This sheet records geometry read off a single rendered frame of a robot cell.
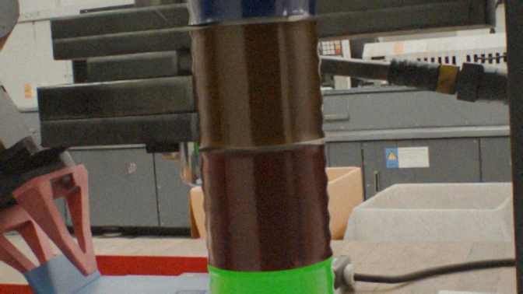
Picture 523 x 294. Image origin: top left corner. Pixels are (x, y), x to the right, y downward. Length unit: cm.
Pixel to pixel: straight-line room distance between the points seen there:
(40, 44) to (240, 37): 604
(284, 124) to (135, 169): 562
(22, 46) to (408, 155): 297
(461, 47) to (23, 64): 316
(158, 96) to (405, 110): 463
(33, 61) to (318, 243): 609
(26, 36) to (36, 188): 579
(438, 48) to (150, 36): 483
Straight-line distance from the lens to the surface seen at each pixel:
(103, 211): 605
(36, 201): 57
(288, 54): 23
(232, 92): 23
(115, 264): 87
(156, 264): 85
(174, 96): 45
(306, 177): 23
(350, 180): 314
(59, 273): 61
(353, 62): 57
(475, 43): 526
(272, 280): 23
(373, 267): 99
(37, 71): 629
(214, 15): 23
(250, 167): 23
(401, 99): 506
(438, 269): 94
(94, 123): 47
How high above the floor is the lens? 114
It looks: 5 degrees down
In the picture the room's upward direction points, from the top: 4 degrees counter-clockwise
